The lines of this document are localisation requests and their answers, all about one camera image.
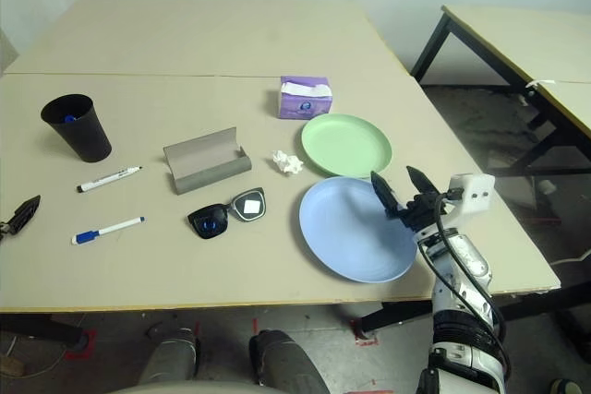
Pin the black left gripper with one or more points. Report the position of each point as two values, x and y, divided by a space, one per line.
4 230

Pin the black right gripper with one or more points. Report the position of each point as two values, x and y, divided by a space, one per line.
422 211

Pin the blue plate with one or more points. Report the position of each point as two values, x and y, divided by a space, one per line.
341 228

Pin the white marker with blue cap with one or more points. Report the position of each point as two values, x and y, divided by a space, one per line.
111 229

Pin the white marker with black cap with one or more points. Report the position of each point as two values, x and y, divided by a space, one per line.
108 178

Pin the white tissue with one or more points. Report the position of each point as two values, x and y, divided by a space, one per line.
286 162

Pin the black sunglasses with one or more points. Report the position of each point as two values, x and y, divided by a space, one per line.
208 225

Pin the grey glasses case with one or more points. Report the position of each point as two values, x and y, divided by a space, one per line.
203 158

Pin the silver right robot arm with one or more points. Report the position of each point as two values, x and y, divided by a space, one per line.
461 274

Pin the black plastic cup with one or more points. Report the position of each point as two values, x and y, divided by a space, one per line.
83 135

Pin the purple tissue pack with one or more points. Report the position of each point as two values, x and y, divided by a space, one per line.
305 105

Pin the brown wooden piece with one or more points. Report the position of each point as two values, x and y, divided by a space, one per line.
11 366

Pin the side table with black legs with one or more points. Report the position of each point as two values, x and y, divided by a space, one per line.
531 43

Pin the grey robot left leg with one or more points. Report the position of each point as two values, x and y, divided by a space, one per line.
168 357

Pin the grey robot leg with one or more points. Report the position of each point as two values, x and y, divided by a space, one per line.
168 357
286 361

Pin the grey robot right leg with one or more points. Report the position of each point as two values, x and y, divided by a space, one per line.
286 361

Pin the grey robot torso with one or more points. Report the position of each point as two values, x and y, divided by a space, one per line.
184 388

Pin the bystander shoe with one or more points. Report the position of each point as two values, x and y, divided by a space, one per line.
565 387

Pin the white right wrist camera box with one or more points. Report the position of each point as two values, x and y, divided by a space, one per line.
478 195

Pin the black table frame foot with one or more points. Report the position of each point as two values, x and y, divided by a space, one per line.
392 313
41 327

